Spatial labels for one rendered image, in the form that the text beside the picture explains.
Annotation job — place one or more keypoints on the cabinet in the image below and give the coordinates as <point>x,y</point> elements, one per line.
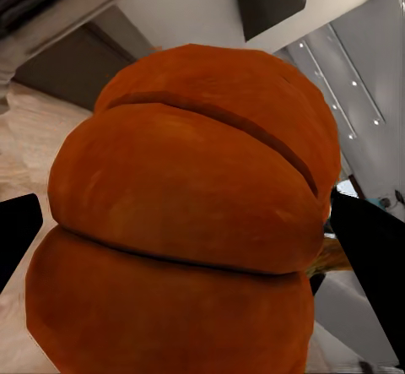
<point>81,64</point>

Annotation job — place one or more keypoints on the pumpkin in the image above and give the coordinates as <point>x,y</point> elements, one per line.
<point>191,209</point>

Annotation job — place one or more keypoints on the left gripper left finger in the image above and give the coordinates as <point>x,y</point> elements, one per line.
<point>20,221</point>

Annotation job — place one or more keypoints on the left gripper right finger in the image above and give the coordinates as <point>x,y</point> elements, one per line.
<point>374,243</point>

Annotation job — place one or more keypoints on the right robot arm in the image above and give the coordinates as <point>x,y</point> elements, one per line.
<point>349,317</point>

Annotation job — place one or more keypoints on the fixed window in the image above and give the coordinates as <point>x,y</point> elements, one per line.
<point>350,187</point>

